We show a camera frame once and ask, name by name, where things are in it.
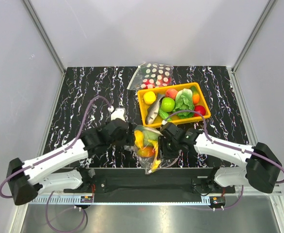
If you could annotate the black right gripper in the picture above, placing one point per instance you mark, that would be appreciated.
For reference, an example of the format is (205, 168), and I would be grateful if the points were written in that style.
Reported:
(162, 150)

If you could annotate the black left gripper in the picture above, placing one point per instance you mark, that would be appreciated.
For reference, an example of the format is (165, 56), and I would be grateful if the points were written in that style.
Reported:
(128, 139)

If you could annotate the clear zip top bag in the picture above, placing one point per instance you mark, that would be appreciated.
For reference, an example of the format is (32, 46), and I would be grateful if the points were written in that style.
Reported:
(152, 164)

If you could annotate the green fake apple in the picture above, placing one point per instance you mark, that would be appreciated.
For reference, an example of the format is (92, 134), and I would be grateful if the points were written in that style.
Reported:
(167, 104)

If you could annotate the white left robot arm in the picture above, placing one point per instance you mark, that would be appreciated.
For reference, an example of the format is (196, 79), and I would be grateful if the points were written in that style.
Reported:
(28, 179)

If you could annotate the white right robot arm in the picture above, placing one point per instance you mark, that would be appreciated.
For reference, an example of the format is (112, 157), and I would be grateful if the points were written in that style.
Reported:
(256, 166)

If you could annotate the yellow fake banana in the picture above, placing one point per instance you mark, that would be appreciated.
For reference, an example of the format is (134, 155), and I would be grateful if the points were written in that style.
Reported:
(139, 138)

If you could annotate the green fake leaf vegetable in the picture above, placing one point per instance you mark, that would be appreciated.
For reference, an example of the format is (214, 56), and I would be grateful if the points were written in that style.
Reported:
(149, 135)

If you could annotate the green fake cucumber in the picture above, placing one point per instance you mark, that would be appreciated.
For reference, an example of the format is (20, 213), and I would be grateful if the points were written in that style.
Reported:
(162, 114)

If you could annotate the grey fake fish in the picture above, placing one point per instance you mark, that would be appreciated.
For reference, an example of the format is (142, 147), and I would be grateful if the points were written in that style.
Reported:
(152, 111)

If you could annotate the red fake tomato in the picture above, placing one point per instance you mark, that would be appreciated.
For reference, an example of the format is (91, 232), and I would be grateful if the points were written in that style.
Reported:
(200, 109)

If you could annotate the yellow fake lemon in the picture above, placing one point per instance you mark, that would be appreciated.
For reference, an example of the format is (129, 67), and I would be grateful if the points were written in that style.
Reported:
(149, 97)

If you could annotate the green fake cabbage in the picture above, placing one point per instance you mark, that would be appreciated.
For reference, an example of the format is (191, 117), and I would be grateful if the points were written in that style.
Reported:
(183, 101)

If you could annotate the fake peach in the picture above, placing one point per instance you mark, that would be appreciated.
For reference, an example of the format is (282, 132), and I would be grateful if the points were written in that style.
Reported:
(171, 93)

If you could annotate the small fake carrot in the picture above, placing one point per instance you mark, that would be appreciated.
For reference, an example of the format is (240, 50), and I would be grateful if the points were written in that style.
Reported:
(195, 95)

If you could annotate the polka dot zip bag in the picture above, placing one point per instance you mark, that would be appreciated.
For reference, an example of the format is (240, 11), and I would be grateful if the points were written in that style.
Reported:
(151, 75)

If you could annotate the yellow plastic bin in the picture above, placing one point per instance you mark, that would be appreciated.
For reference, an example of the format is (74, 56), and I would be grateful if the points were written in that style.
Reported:
(172, 116)

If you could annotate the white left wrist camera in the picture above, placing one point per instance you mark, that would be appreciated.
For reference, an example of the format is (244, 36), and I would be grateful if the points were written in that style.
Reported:
(118, 113)

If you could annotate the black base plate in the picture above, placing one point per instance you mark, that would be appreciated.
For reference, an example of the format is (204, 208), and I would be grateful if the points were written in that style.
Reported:
(170, 182)

